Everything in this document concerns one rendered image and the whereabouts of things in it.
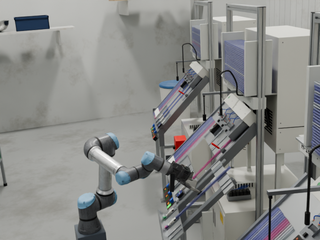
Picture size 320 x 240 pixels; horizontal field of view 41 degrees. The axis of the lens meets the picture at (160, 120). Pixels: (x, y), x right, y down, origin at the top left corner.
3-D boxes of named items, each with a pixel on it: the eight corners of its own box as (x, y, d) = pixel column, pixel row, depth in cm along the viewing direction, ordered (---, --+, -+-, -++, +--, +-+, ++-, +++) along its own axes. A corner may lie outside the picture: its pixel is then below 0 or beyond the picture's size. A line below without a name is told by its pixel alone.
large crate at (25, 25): (48, 27, 639) (46, 15, 634) (50, 28, 607) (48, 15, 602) (15, 30, 625) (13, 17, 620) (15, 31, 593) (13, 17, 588)
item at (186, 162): (180, 204, 271) (176, 201, 271) (169, 164, 335) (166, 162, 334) (200, 183, 269) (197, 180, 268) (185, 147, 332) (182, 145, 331)
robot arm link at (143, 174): (127, 171, 238) (135, 162, 230) (143, 165, 245) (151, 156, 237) (134, 183, 236) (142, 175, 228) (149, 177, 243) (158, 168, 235)
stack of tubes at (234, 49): (244, 94, 256) (244, 49, 248) (225, 78, 305) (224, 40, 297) (265, 93, 256) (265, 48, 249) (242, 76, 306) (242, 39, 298)
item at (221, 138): (223, 165, 266) (217, 161, 265) (204, 133, 329) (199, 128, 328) (260, 128, 261) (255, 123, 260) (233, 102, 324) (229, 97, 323)
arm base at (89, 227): (79, 236, 270) (78, 223, 267) (76, 225, 284) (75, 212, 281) (103, 231, 274) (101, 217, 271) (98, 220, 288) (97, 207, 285)
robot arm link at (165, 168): (158, 174, 228) (157, 168, 236) (165, 177, 229) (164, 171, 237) (165, 162, 227) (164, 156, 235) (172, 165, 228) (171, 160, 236)
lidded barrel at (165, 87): (198, 123, 666) (196, 84, 648) (167, 128, 651) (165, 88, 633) (185, 115, 713) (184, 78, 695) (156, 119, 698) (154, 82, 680)
